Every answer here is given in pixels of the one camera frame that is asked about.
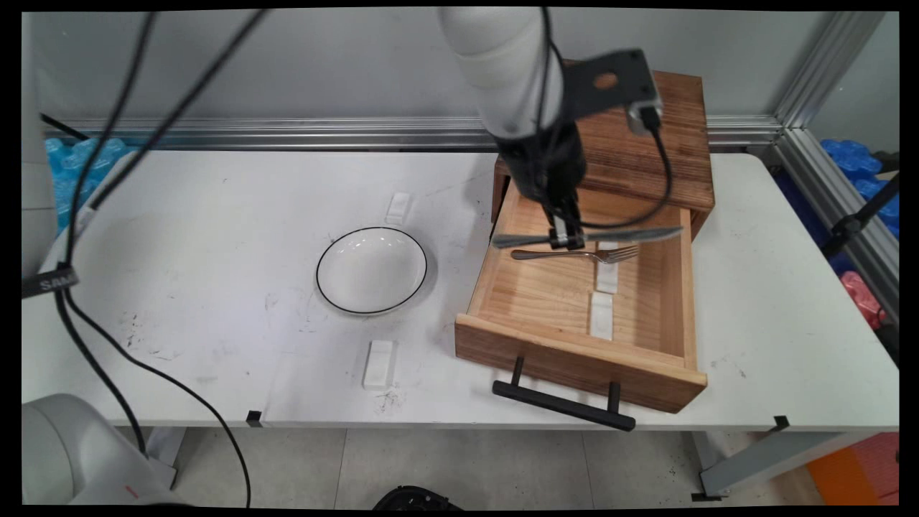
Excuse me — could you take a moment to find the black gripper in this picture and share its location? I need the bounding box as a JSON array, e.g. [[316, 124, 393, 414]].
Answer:
[[497, 124, 588, 251]]

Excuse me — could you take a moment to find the silver table knife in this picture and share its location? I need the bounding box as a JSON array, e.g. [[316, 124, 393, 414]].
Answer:
[[491, 225, 684, 251]]

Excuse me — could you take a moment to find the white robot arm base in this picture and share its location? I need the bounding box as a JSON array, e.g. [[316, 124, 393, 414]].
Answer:
[[22, 392, 189, 508]]

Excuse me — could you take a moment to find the silver fork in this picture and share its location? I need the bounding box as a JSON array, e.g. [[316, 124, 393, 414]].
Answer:
[[510, 245, 640, 265]]

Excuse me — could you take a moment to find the light wooden drawer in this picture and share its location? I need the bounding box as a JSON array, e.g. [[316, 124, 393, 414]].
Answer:
[[454, 176, 709, 414]]

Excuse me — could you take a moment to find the dark wooden drawer cabinet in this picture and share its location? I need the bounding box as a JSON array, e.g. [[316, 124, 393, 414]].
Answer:
[[492, 59, 716, 239]]

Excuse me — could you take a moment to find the white bowl black rim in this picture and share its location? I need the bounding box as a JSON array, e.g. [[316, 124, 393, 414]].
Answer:
[[316, 226, 429, 316]]

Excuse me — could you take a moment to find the black tripod stand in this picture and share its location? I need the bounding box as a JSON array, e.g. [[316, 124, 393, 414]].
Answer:
[[821, 152, 900, 261]]

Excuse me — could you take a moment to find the blue foam pile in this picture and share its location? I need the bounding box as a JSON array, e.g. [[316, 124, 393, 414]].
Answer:
[[821, 139, 900, 239]]

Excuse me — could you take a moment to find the pink foam piece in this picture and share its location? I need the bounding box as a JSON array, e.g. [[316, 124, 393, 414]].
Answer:
[[839, 271, 888, 332]]

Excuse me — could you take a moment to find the black round floor object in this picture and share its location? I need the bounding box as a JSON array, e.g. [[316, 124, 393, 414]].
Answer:
[[373, 485, 465, 511]]

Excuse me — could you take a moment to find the white metal table leg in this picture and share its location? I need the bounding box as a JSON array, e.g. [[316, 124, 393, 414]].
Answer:
[[691, 429, 885, 502], [146, 427, 189, 492]]

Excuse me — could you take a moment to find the orange box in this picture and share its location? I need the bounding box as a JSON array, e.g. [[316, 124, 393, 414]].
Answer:
[[806, 431, 900, 507]]

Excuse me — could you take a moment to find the black camera cable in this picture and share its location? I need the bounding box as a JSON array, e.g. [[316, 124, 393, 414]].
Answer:
[[54, 9, 676, 508]]

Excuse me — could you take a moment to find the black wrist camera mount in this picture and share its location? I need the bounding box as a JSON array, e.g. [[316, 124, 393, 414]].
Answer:
[[562, 48, 664, 137]]

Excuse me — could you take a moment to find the black drawer handle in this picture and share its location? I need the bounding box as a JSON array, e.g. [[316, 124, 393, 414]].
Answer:
[[492, 356, 638, 432]]

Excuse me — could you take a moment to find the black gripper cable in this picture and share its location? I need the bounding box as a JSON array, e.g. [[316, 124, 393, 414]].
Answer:
[[54, 7, 555, 457]]

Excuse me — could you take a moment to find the horizontal aluminium frame rail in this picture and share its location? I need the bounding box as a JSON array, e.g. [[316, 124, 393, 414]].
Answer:
[[42, 115, 785, 153]]

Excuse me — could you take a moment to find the angled aluminium frame profile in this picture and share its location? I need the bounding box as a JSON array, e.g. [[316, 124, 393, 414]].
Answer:
[[773, 11, 900, 325]]

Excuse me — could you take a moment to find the black cable strap label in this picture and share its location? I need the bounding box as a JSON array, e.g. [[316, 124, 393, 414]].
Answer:
[[22, 264, 80, 300]]

